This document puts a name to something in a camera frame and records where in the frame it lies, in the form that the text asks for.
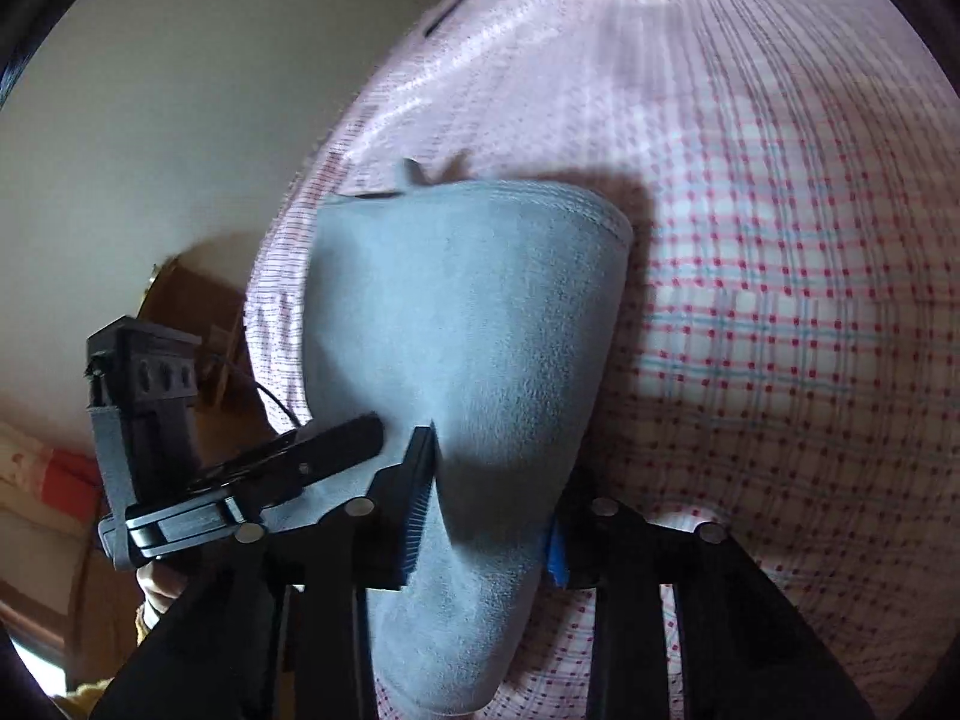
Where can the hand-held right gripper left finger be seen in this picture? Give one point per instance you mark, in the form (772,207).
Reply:
(420,495)

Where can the red cloth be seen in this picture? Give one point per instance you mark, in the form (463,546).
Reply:
(71,484)

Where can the pink checked bedsheet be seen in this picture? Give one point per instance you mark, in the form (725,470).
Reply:
(750,240)

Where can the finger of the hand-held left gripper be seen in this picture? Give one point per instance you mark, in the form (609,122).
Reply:
(315,450)
(195,525)

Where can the light blue pants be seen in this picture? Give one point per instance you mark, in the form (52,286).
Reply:
(487,360)

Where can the person's left hand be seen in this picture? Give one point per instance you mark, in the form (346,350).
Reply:
(161,589)

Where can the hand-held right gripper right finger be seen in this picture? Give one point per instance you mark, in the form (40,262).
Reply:
(555,562)

